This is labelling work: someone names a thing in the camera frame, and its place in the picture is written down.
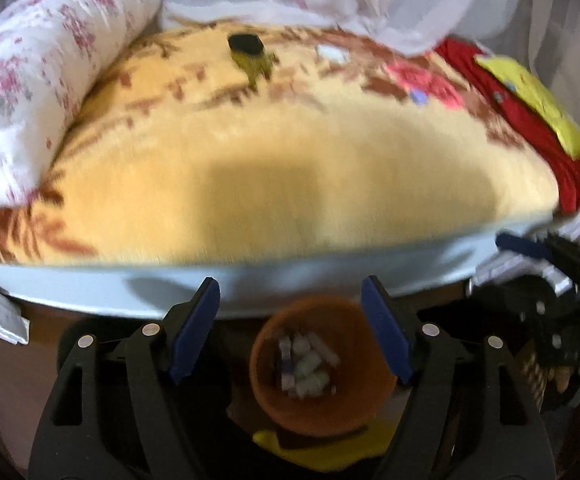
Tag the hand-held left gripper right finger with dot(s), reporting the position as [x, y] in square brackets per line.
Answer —
[387, 330]

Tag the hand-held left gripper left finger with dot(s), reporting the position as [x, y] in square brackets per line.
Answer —
[195, 330]

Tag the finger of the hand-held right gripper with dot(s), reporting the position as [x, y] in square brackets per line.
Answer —
[520, 244]

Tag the white scraps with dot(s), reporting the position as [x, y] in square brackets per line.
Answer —
[324, 349]

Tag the small white carton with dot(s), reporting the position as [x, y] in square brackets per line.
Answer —
[286, 365]

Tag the orange plastic bin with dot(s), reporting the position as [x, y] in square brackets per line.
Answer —
[320, 410]

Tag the person's right hand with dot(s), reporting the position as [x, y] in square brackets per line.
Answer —
[564, 381]

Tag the red fleece blanket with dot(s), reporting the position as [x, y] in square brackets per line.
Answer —
[520, 125]

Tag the small yellow pillow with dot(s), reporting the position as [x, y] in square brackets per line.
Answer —
[545, 95]

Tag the yellow floral blanket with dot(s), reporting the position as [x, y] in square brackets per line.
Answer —
[270, 185]

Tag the small blue cap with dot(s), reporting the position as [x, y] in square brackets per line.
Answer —
[417, 97]

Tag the yellow-green toy figure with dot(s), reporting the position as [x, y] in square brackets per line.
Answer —
[257, 67]

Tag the black round object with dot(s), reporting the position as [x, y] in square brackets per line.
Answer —
[244, 43]

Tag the floral white pillow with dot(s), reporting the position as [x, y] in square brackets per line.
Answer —
[30, 85]

